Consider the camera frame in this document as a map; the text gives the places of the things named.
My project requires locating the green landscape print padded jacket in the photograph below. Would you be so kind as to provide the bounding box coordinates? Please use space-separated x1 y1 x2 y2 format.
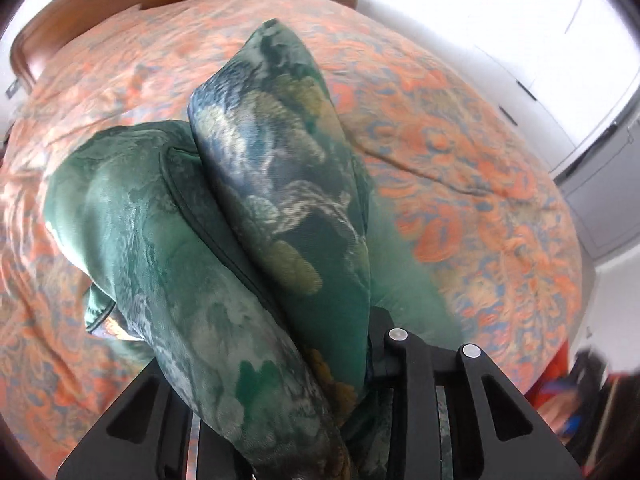
44 20 462 479

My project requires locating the orange floral bed quilt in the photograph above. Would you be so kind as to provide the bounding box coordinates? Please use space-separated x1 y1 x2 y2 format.
1 0 581 476

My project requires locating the wall socket beside headboard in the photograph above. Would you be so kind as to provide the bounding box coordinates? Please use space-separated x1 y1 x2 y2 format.
6 79 21 100

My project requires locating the grey cabinet door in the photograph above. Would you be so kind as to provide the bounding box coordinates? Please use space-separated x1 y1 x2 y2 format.
558 110 639 260

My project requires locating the white wardrobe with black handles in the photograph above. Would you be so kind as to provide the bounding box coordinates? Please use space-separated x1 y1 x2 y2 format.
368 0 639 174

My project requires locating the person's left hand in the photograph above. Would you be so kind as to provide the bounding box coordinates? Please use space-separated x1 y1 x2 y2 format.
538 390 582 443

